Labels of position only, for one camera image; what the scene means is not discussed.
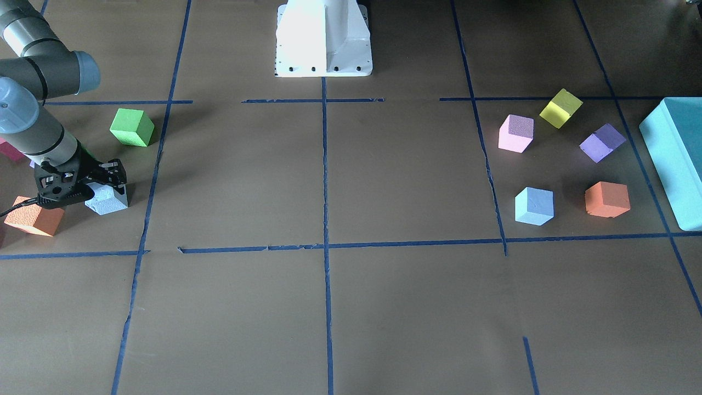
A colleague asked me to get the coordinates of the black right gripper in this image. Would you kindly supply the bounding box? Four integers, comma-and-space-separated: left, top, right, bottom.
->
33, 148, 127, 209

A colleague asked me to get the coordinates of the light blue foam block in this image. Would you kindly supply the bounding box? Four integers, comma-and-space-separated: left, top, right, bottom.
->
84, 183, 128, 215

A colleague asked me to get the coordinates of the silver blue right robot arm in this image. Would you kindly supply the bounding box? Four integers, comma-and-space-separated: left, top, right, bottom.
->
1, 1, 126, 210

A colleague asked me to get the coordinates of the green foam block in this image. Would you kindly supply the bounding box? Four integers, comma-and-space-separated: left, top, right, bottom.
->
109, 108, 155, 147

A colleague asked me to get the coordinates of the orange foam block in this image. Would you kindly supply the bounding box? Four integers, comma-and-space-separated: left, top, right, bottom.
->
3, 205, 65, 237
584, 182, 630, 218

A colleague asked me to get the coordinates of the red foam block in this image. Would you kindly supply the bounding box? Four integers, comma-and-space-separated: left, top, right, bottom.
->
0, 138, 27, 162

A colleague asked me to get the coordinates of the pink foam block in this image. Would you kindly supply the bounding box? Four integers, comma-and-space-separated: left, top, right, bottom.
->
498, 114, 535, 153

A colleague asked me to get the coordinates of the yellow foam block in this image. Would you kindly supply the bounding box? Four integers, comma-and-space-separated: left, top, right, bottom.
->
540, 88, 582, 128

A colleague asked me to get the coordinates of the purple foam block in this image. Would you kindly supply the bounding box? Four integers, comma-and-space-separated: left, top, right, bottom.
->
579, 123, 626, 163

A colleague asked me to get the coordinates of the cyan plastic bin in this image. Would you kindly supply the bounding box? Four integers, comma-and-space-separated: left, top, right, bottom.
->
639, 97, 701, 231

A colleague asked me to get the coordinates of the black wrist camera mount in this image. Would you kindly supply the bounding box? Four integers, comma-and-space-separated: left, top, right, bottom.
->
33, 160, 94, 209

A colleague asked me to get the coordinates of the black camera cable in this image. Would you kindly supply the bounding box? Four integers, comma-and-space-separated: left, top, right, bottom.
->
0, 197, 42, 219

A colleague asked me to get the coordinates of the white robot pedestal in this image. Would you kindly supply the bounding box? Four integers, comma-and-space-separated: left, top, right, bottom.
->
274, 1, 373, 78

